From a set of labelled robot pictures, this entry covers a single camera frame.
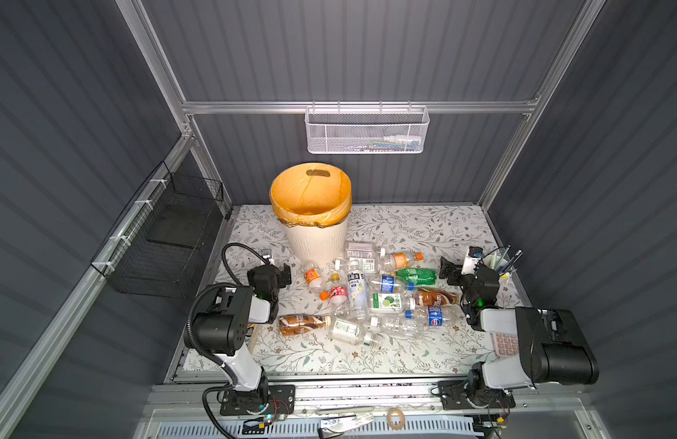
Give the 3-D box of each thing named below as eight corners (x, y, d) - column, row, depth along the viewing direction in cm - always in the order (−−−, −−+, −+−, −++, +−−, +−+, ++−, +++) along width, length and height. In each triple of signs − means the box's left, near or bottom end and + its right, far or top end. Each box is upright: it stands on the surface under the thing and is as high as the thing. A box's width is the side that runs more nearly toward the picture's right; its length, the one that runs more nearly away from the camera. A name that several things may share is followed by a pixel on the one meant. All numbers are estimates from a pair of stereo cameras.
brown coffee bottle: (415, 307, 92) (418, 301, 88) (413, 297, 94) (416, 290, 90) (453, 307, 92) (458, 301, 88) (451, 297, 94) (455, 290, 90)
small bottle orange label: (303, 289, 96) (301, 283, 93) (305, 266, 102) (304, 260, 99) (321, 289, 96) (321, 283, 93) (323, 266, 102) (322, 260, 99)
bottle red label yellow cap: (329, 319, 89) (328, 314, 85) (330, 279, 98) (330, 273, 95) (348, 319, 89) (348, 314, 85) (347, 279, 98) (347, 273, 95)
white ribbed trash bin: (294, 272, 101) (283, 233, 83) (294, 262, 104) (283, 222, 86) (347, 266, 102) (347, 226, 84) (345, 256, 105) (345, 215, 87)
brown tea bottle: (280, 338, 87) (276, 331, 82) (283, 321, 90) (279, 314, 85) (330, 338, 86) (330, 331, 82) (331, 321, 90) (330, 314, 85)
